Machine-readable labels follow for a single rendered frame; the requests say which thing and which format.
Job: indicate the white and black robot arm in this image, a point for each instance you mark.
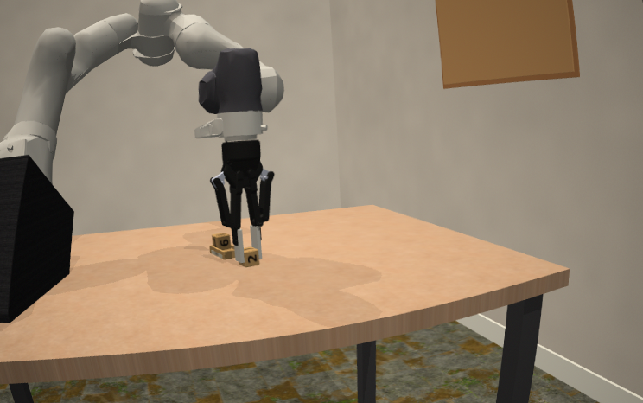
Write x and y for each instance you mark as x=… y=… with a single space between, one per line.
x=234 y=85

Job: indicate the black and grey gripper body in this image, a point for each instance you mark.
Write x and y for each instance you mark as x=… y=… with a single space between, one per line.
x=235 y=151

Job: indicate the tan number cube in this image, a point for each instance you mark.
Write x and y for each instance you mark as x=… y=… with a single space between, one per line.
x=221 y=241
x=251 y=257

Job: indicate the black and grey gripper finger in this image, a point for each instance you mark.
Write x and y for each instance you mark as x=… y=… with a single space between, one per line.
x=264 y=205
x=234 y=214

